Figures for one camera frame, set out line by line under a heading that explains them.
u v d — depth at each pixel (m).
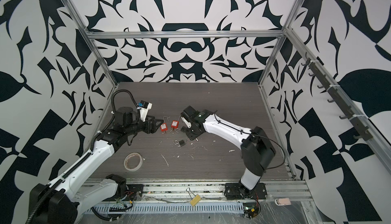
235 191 0.74
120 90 0.58
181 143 0.90
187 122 0.71
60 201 0.38
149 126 0.69
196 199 0.72
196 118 0.61
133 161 0.84
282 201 0.70
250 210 0.71
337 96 0.55
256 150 0.45
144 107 0.69
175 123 0.96
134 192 0.73
